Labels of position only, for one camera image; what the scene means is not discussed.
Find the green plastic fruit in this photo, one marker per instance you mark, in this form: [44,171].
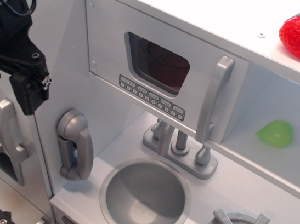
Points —
[278,133]

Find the grey toy fridge handle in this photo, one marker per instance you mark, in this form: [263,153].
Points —
[11,138]

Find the grey toy faucet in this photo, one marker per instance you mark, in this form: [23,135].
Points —
[175,146]

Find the grey toy telephone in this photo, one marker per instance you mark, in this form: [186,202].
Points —
[75,146]

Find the orange translucent toy pot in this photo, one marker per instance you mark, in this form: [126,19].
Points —
[161,67]

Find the white toy kitchen unit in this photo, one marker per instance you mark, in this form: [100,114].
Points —
[251,177]

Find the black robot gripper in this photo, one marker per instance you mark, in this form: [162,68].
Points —
[20,58]

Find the grey toy microwave door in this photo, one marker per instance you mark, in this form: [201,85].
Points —
[189,83]

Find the silver toy sink bowl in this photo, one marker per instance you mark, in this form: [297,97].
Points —
[145,191]

